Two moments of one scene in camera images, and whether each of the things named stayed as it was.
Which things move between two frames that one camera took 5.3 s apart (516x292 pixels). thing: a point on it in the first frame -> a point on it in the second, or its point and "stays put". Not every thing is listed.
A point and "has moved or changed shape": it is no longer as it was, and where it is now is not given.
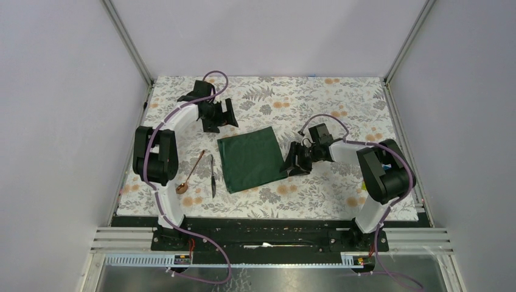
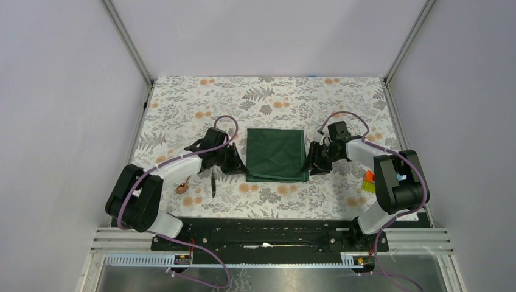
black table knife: x=213 y=180 stays put
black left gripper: x=227 y=117 -> x=236 y=165
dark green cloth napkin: x=251 y=159 has moved or changed shape
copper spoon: x=182 y=188 stays put
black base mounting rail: x=259 y=235 stays put
